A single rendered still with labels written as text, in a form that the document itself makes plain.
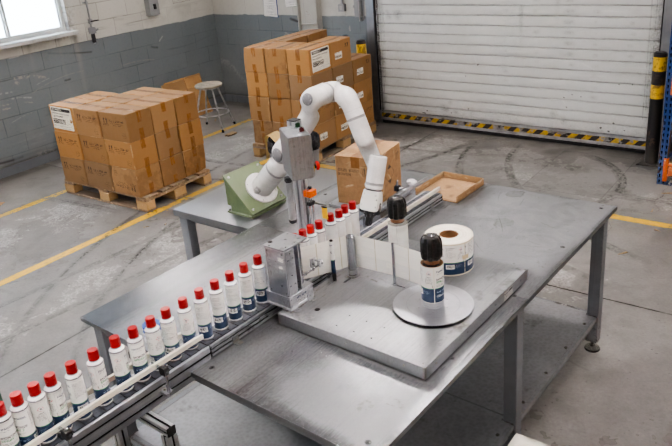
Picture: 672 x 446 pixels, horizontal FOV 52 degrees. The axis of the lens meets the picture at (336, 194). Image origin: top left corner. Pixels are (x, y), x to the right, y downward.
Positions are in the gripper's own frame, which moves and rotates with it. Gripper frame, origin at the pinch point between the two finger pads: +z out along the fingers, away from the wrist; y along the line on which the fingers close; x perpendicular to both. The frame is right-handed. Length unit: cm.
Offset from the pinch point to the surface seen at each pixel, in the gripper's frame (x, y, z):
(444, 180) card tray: 84, -9, -18
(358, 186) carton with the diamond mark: 28.2, -28.7, -11.5
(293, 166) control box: -54, -4, -25
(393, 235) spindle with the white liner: -22.2, 28.4, -1.0
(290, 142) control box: -58, -5, -34
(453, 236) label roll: -7.8, 48.8, -4.2
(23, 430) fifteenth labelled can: -165, 2, 54
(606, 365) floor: 103, 92, 62
